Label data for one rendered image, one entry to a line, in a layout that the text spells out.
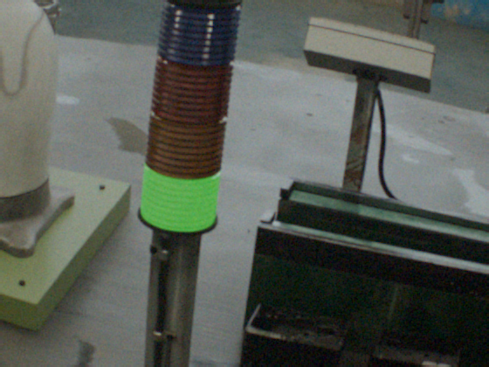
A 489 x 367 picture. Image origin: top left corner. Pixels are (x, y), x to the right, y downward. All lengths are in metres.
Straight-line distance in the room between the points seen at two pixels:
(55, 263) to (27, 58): 0.24
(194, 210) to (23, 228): 0.41
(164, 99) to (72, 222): 0.49
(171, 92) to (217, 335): 0.41
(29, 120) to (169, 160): 0.38
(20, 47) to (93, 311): 0.31
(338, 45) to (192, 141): 0.54
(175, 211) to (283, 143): 0.86
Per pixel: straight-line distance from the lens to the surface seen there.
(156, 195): 0.79
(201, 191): 0.79
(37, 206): 1.19
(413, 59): 1.28
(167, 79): 0.76
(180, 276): 0.84
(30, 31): 1.12
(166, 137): 0.77
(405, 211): 1.18
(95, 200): 1.30
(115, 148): 1.56
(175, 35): 0.75
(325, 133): 1.72
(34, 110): 1.13
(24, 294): 1.08
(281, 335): 1.01
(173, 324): 0.86
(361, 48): 1.28
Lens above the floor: 1.39
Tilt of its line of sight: 23 degrees down
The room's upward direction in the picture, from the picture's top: 7 degrees clockwise
